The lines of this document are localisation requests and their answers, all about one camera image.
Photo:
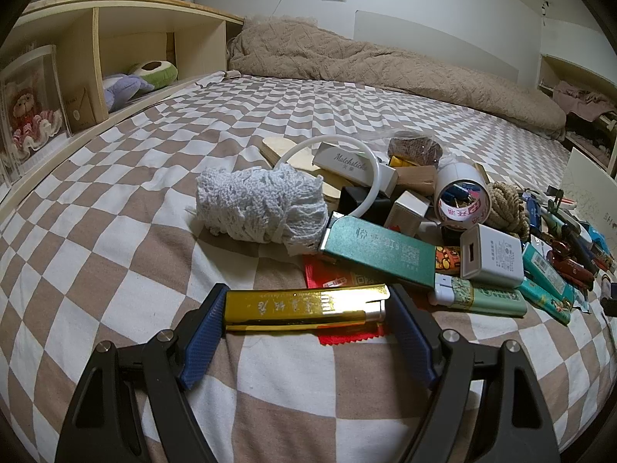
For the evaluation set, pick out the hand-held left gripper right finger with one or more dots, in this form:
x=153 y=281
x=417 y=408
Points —
x=412 y=333

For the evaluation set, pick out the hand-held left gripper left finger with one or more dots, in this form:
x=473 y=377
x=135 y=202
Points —
x=205 y=335

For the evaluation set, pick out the gold lighter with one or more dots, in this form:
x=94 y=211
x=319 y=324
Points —
x=299 y=306

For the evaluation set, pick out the white storage box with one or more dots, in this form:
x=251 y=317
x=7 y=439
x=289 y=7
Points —
x=590 y=193

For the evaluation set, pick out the light green lighter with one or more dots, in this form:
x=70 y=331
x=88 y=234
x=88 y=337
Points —
x=482 y=299

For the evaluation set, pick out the orange cartoon lighter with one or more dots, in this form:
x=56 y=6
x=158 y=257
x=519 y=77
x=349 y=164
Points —
x=448 y=260

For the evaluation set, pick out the dark green lighter case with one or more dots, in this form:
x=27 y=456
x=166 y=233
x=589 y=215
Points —
x=381 y=251

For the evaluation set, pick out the red sachet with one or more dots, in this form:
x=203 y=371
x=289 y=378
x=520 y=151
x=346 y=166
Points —
x=332 y=277

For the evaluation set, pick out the checkered bed sheet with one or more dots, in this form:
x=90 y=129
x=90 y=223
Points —
x=144 y=251

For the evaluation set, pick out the white usb charger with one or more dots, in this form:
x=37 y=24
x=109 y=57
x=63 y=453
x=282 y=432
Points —
x=491 y=255

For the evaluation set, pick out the white gold small box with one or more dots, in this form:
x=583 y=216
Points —
x=407 y=212

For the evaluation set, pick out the teal lighter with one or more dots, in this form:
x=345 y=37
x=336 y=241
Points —
x=547 y=306
x=547 y=270

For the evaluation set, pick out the white lace cloth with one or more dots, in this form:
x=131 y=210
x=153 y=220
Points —
x=260 y=207

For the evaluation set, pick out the black square box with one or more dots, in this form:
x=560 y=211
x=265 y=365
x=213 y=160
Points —
x=356 y=202

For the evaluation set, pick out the white plastic hoop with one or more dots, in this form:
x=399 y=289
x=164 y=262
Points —
x=369 y=197

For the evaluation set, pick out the white cylindrical tube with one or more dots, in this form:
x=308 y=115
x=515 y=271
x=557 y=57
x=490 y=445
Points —
x=462 y=197

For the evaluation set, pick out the brown cardboard box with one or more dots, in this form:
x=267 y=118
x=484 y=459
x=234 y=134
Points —
x=417 y=181

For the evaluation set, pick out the red brown pocket knife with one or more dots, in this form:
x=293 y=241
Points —
x=571 y=263

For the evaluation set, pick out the white matchbox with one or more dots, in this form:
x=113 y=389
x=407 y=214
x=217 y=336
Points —
x=352 y=166

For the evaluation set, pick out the brown glitter pouch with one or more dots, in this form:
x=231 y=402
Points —
x=414 y=150

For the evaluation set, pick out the kraft paper envelope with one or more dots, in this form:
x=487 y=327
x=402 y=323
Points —
x=82 y=111

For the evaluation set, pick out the purple plush toy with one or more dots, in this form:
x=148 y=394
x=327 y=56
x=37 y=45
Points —
x=123 y=91

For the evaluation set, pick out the avocado plush toy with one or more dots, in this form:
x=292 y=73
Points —
x=156 y=73

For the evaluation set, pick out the beige fluffy blanket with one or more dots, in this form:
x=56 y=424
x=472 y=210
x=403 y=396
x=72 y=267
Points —
x=361 y=65

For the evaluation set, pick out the teddy bear in clear case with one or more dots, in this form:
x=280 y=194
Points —
x=31 y=115

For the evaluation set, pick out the white open wardrobe shelf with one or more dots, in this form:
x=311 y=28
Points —
x=583 y=106

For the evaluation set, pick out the pink clothes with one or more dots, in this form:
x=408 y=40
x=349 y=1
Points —
x=581 y=99

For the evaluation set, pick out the white headboard panel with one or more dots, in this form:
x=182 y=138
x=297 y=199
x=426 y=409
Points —
x=434 y=43

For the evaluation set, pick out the wooden bedside shelf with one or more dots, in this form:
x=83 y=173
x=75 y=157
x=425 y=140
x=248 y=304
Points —
x=120 y=33

